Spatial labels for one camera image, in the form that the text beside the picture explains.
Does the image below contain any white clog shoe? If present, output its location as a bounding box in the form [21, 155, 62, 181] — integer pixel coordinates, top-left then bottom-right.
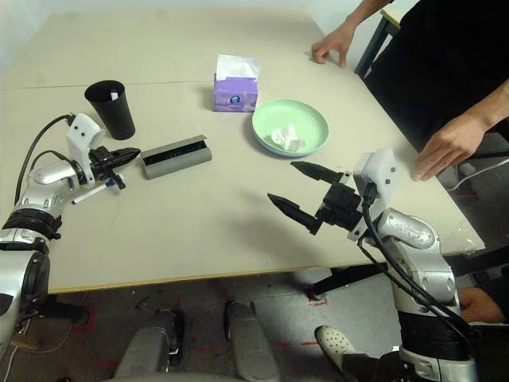
[315, 325, 357, 373]

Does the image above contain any bystander black clothed torso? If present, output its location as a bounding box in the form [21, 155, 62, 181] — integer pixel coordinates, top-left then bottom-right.
[363, 0, 509, 152]

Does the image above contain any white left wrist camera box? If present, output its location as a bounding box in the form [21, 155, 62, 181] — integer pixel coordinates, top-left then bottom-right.
[65, 113, 103, 186]

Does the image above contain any grey glasses case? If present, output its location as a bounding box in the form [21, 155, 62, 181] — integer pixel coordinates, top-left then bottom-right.
[139, 134, 213, 181]

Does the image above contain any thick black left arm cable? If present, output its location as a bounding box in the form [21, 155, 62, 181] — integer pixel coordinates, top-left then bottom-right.
[14, 114, 75, 204]

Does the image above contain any bystander left hand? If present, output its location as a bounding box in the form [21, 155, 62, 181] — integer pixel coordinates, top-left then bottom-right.
[411, 116, 489, 182]

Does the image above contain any bystander left forearm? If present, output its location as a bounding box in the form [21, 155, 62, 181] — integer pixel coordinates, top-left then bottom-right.
[468, 77, 509, 134]

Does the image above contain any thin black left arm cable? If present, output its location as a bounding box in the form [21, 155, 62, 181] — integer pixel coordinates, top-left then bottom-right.
[29, 150, 76, 173]

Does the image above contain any white charger cable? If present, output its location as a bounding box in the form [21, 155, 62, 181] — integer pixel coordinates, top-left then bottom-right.
[453, 158, 509, 188]

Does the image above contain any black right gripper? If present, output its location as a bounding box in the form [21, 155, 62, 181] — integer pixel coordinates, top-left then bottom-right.
[266, 160, 364, 236]

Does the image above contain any slim marker black eraser cap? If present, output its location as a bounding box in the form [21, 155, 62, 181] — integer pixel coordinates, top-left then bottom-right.
[71, 178, 125, 206]

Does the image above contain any grey robot torso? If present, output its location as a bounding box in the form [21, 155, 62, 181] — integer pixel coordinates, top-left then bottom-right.
[99, 372, 239, 382]

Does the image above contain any clear plastic film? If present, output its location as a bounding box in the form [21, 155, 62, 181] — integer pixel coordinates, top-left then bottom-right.
[449, 226, 488, 255]

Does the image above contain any bystander right forearm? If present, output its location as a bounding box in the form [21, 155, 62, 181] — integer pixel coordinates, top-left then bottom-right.
[341, 0, 390, 39]

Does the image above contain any brown wooden piece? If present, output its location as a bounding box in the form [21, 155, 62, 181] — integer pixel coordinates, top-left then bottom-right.
[10, 337, 39, 351]

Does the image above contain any thin white floor cable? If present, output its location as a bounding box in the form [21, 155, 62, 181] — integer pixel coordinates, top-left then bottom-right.
[7, 318, 87, 382]

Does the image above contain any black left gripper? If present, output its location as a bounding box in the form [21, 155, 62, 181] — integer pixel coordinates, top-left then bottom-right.
[87, 145, 142, 181]

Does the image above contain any grey robot left leg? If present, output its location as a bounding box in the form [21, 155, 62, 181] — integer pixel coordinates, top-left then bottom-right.
[115, 310, 186, 377]

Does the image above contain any side table with black legs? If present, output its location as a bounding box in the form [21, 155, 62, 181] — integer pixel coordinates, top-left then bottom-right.
[353, 7, 402, 79]

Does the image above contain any bystander right hand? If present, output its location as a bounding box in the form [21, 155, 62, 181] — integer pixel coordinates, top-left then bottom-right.
[310, 25, 356, 68]

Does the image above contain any grey robot leg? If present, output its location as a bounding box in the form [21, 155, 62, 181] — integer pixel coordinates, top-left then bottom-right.
[224, 301, 282, 382]
[115, 310, 186, 377]

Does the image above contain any purple tissue box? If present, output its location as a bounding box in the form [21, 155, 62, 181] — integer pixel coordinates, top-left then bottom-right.
[212, 53, 262, 113]

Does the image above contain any black plastic cup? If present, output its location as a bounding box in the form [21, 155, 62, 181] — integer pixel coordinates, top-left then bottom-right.
[84, 80, 137, 141]

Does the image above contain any grey robot right leg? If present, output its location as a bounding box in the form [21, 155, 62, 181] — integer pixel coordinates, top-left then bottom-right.
[224, 301, 282, 382]

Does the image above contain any light green plate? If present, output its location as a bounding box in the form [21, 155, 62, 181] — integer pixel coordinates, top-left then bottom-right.
[251, 99, 330, 155]

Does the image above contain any black table leg bar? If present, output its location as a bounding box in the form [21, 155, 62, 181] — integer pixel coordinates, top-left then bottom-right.
[313, 242, 509, 299]
[39, 294, 91, 322]

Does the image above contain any white tissue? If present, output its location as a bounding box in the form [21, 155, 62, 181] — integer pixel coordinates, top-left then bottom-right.
[269, 123, 306, 151]

